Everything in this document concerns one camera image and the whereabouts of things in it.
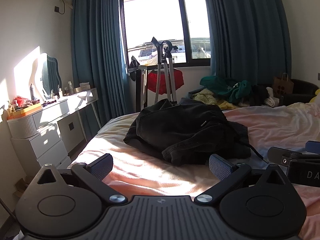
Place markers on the bed with pink sheet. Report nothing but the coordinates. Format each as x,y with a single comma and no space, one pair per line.
150,172

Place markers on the black armchair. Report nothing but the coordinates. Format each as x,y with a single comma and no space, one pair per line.
302,87

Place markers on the yellow knit garment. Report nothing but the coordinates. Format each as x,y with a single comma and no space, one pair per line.
205,96

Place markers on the red cloth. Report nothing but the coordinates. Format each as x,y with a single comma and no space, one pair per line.
177,80

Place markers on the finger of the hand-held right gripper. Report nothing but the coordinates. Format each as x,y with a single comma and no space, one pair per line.
313,147
277,153

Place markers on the white box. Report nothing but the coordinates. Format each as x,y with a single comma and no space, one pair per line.
85,85

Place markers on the yellow plush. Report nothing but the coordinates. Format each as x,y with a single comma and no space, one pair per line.
315,95

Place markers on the wavy framed mirror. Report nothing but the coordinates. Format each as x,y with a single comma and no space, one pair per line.
51,75

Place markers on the green garment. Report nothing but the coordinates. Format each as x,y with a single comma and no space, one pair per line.
217,83

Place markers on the white cloth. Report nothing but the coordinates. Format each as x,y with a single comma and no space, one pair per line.
271,97

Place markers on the dark cloth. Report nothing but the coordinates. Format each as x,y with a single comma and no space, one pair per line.
257,95

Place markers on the dark fabric basket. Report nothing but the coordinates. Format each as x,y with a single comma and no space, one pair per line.
192,94

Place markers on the orange tray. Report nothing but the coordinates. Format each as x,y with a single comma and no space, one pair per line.
25,111

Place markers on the cardboard boxes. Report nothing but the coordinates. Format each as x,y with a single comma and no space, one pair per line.
21,187

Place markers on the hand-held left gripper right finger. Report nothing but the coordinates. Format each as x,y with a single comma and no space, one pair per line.
220,166

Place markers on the white vanity desk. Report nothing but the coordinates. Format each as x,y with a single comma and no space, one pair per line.
62,107

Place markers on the black wall socket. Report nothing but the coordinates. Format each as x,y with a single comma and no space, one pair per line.
57,8

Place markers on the black pouch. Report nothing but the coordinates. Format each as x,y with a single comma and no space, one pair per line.
132,76

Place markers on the white bottle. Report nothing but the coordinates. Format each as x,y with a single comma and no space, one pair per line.
70,88

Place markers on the dark framed window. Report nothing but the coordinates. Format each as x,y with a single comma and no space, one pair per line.
155,17

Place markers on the black wall outlet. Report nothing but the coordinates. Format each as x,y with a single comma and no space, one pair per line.
71,126

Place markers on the black garment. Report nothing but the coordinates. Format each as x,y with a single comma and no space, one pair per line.
180,130

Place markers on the teal curtain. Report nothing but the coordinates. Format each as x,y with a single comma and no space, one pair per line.
250,30
97,55

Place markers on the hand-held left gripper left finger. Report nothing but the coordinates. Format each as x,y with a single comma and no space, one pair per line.
101,167

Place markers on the brown paper bag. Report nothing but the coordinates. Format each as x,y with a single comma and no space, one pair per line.
282,86

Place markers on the silver spray can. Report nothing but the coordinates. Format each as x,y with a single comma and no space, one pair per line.
32,92

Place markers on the white drawer cabinet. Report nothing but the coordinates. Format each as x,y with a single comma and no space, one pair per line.
45,145

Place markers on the small black bag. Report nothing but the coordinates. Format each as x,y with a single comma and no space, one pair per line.
134,62

